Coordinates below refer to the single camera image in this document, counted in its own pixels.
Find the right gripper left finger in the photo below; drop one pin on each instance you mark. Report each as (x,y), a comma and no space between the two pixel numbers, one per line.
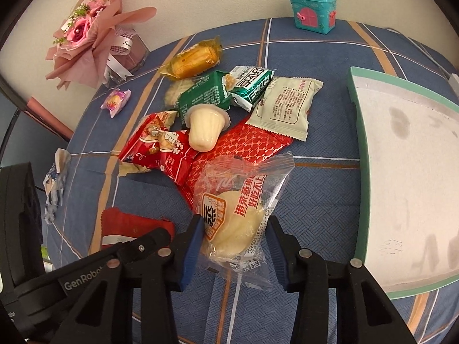
(158,265)

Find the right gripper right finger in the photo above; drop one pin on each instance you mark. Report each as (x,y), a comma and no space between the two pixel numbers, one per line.
(365,313)

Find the red white stripe packet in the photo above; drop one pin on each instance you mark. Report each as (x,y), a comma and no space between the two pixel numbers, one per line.
(118,226)

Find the steamed bun clear packet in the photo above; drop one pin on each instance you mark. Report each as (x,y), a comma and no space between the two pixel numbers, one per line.
(235,198)

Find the red cartoon snack packet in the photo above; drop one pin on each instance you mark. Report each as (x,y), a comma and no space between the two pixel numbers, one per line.
(154,145)

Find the long red patterned packet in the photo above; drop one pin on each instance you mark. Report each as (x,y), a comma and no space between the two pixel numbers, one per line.
(250,143)

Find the green white cracker packet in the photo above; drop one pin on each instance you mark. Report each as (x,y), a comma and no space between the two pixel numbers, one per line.
(246,84)

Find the beige printed snack packet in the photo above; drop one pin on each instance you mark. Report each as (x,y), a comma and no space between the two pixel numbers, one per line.
(284,106)

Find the round rice cracker packet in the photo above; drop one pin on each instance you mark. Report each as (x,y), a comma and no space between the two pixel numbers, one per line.
(175,91)

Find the blue plaid tablecloth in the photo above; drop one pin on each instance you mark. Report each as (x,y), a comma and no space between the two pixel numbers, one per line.
(320,204)

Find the blue white crumpled packet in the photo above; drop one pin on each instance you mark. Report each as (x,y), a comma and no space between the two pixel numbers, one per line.
(54,184)

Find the cream pudding cup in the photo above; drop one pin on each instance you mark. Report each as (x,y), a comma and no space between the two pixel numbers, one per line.
(205,123)

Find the small pink candy packet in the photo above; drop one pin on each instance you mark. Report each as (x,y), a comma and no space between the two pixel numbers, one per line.
(116,101)

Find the green rimmed white tray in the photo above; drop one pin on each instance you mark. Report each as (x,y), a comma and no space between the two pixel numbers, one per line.
(408,151)

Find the dark green snack packet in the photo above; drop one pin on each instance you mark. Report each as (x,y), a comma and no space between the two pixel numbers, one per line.
(209,89)

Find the glass vase with ribbon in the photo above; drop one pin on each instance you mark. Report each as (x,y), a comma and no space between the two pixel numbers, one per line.
(128,53)

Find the golden bread packet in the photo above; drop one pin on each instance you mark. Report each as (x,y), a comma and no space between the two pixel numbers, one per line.
(195,60)

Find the pink flower bouquet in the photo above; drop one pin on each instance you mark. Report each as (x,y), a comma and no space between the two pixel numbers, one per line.
(82,45)

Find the white power strip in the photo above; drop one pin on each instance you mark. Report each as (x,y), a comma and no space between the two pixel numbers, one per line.
(454,83)

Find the teal toy house box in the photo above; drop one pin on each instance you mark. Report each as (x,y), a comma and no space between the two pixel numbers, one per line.
(318,16)

